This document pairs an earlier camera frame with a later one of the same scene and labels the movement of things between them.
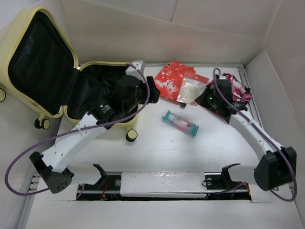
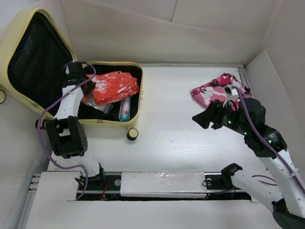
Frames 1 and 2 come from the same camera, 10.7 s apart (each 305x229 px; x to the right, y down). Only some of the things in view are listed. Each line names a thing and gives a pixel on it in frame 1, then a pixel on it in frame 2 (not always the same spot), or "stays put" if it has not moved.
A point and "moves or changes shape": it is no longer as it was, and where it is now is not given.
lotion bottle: (181, 124) moves or changes shape
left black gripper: (154, 93) to (90, 88)
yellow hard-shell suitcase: (39, 66) stays put
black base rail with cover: (130, 186) stays put
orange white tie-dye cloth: (168, 81) to (111, 87)
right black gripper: (200, 99) to (204, 118)
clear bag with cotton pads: (190, 89) to (88, 99)
